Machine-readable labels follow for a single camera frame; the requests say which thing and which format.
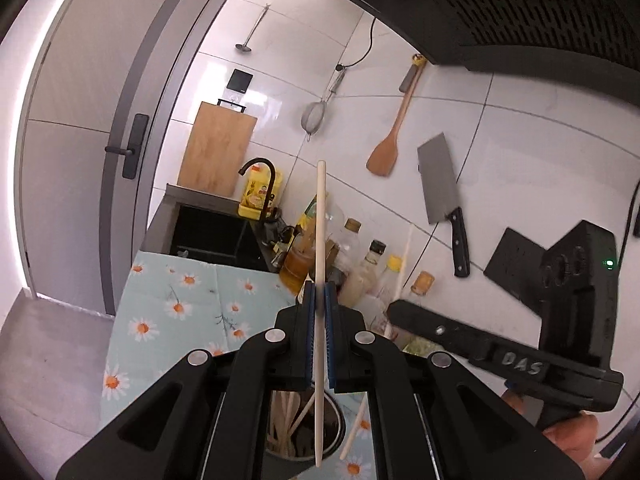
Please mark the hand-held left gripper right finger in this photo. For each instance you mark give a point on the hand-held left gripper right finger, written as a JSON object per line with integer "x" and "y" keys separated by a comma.
{"x": 331, "y": 320}

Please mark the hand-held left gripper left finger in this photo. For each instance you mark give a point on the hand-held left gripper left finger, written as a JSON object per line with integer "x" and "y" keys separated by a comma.
{"x": 309, "y": 320}

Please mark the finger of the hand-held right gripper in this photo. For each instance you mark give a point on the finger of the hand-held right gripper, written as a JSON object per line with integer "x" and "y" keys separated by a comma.
{"x": 430, "y": 325}

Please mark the wooden chopstick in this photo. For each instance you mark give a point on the wooden chopstick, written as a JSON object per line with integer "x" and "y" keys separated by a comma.
{"x": 356, "y": 430}
{"x": 321, "y": 235}

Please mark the black utensil holder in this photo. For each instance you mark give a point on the black utensil holder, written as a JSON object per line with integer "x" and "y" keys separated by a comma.
{"x": 337, "y": 435}

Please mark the person's right hand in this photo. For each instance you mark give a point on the person's right hand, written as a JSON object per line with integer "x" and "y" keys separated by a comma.
{"x": 575, "y": 440}

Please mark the small amber lid jar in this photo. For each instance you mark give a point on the small amber lid jar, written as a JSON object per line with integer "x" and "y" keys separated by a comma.
{"x": 424, "y": 284}

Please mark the amber liquid glass jar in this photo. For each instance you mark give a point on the amber liquid glass jar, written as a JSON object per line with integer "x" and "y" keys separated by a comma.
{"x": 295, "y": 265}

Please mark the black cap sauce bottle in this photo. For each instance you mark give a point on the black cap sauce bottle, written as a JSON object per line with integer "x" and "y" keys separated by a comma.
{"x": 367, "y": 275}

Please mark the yellow cap clear bottle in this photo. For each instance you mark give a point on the yellow cap clear bottle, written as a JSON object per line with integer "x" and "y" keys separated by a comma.
{"x": 387, "y": 282}

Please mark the black square board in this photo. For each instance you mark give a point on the black square board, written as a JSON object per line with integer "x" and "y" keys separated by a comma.
{"x": 512, "y": 265}

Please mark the cork cap glass bottle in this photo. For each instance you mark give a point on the cork cap glass bottle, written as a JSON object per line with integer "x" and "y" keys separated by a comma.
{"x": 350, "y": 240}

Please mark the yellow green label bottle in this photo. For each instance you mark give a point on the yellow green label bottle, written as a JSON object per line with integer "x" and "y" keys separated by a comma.
{"x": 307, "y": 217}

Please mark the bunch of wooden chopsticks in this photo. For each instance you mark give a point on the bunch of wooden chopsticks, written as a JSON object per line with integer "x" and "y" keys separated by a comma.
{"x": 285, "y": 425}

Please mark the black kitchen sink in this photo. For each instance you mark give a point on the black kitchen sink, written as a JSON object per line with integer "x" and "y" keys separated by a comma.
{"x": 215, "y": 237}

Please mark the yellow oil jug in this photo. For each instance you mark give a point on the yellow oil jug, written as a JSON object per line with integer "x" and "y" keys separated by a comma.
{"x": 257, "y": 190}

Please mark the steel kitchen cleaver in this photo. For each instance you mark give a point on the steel kitchen cleaver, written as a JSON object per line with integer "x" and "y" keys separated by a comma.
{"x": 440, "y": 185}

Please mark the daisy print tablecloth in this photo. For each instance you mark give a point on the daisy print tablecloth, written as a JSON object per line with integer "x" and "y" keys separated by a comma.
{"x": 165, "y": 320}

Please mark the black faucet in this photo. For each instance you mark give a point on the black faucet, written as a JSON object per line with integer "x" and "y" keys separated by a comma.
{"x": 267, "y": 175}

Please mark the wooden spatula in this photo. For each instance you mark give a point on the wooden spatula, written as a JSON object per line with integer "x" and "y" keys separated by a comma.
{"x": 387, "y": 150}

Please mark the wooden cutting board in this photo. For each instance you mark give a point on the wooden cutting board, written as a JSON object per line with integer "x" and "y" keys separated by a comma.
{"x": 217, "y": 152}

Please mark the steel mesh strainer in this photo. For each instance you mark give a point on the steel mesh strainer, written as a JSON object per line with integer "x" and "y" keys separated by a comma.
{"x": 314, "y": 117}

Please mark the hanging metal ladle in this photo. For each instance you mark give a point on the hanging metal ladle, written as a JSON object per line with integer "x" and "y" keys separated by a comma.
{"x": 250, "y": 30}

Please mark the grey door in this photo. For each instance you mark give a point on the grey door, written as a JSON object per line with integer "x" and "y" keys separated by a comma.
{"x": 90, "y": 110}

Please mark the black range hood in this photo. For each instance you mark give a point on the black range hood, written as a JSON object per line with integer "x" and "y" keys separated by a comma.
{"x": 500, "y": 5}

